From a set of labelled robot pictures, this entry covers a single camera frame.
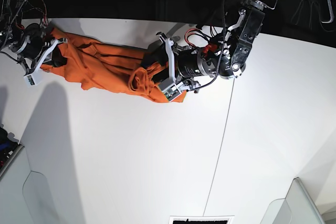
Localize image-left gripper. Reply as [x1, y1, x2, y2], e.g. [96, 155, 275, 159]
[9, 23, 68, 74]

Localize clutter bin left edge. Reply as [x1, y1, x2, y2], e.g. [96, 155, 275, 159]
[0, 125, 19, 169]

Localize grey panel bottom right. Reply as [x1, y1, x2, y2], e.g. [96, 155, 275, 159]
[260, 177, 324, 224]

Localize white black calibration card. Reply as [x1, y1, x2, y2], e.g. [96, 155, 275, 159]
[169, 216, 235, 224]

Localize orange t-shirt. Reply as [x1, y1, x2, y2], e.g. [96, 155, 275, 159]
[41, 26, 187, 104]

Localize grey panel bottom left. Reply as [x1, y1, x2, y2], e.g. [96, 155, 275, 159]
[1, 146, 58, 223]

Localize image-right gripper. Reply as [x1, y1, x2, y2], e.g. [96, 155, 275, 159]
[140, 31, 221, 93]

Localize grey panel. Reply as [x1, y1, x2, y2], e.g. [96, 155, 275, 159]
[1, 146, 58, 223]
[260, 177, 324, 224]

